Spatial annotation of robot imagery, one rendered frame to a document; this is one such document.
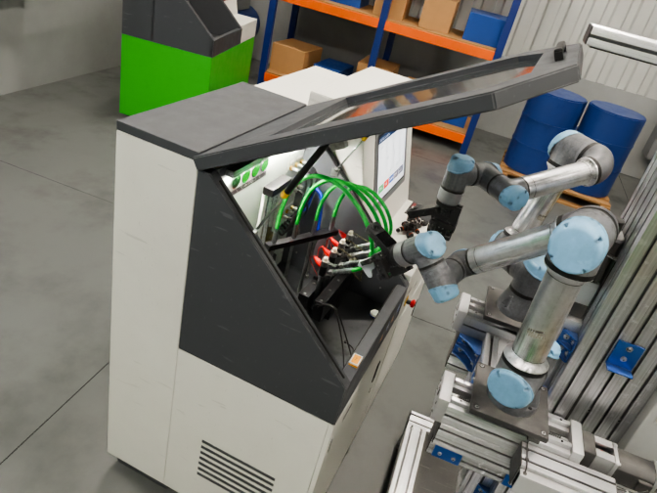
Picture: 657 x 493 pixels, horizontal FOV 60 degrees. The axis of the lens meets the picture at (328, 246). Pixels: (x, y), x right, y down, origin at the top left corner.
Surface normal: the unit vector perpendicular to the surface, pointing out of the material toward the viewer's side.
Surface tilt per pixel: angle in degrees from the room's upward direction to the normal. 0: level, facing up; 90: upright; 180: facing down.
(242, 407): 90
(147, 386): 90
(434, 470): 0
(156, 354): 90
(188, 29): 90
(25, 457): 0
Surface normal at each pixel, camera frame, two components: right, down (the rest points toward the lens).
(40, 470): 0.22, -0.84
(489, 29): -0.24, 0.45
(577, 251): -0.56, 0.18
